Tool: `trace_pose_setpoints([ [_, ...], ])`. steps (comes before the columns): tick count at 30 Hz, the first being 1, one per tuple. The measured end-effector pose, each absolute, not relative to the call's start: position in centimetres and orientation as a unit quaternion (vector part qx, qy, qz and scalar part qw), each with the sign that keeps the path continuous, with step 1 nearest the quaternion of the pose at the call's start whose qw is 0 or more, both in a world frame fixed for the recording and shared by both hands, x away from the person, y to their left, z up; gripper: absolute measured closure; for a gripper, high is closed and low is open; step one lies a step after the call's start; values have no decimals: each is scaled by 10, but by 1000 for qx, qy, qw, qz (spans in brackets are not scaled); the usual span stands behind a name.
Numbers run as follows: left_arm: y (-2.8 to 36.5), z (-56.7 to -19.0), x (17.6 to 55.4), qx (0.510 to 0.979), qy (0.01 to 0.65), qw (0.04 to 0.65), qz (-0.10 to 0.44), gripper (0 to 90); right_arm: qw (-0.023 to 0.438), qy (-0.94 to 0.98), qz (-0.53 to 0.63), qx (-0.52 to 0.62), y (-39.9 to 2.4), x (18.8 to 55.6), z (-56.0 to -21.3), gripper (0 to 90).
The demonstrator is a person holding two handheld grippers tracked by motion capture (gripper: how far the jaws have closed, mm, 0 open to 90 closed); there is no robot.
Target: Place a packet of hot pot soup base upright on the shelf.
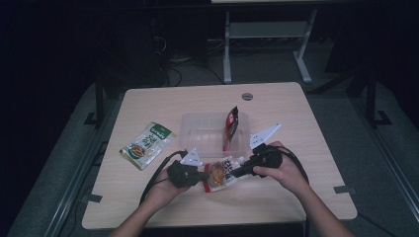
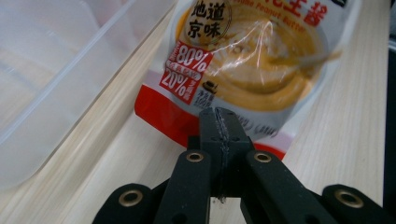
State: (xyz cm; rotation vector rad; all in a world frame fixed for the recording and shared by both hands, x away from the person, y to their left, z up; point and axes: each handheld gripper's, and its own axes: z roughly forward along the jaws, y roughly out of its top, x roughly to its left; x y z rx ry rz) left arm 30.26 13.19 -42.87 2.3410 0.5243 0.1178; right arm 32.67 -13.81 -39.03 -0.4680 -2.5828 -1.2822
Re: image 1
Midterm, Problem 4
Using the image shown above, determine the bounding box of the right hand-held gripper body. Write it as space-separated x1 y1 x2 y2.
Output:
249 121 285 170

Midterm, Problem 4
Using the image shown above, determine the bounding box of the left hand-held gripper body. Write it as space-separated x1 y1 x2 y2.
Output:
166 147 205 190

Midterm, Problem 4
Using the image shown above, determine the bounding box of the white and red spouted pouch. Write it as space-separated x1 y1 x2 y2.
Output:
203 155 252 194

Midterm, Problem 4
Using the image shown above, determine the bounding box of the clear plastic container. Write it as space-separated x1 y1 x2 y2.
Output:
178 112 252 159

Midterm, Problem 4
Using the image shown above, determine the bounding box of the red and black snack packet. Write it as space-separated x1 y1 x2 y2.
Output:
222 105 240 153

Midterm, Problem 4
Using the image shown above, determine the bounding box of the person's left hand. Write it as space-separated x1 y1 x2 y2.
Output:
143 168 191 210

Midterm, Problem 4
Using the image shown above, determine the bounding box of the person's right hand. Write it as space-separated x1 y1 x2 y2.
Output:
252 140 310 198

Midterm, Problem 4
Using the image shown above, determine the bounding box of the green and white snack packet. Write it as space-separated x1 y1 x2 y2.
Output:
119 121 175 171

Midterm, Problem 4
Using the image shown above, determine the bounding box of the grey tape strip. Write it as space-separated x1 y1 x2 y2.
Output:
332 185 357 195
80 194 104 203

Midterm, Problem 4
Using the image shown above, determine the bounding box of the black metal stand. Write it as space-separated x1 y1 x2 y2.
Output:
361 70 393 129
83 74 107 129

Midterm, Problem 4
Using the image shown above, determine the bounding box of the left hand-held gripper black cable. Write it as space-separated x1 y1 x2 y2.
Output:
138 149 189 205

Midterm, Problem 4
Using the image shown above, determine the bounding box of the hand-held gripper black cable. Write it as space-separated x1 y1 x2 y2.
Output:
278 145 311 237
138 149 189 205

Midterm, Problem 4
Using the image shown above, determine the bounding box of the right hand-held gripper black cable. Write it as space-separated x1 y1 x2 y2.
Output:
278 145 311 237

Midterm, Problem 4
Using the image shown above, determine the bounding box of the black floor cable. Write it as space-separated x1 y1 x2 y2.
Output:
157 35 225 87

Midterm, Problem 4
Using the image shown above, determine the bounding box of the white metal desk frame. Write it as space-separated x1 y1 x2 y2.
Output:
210 0 319 85

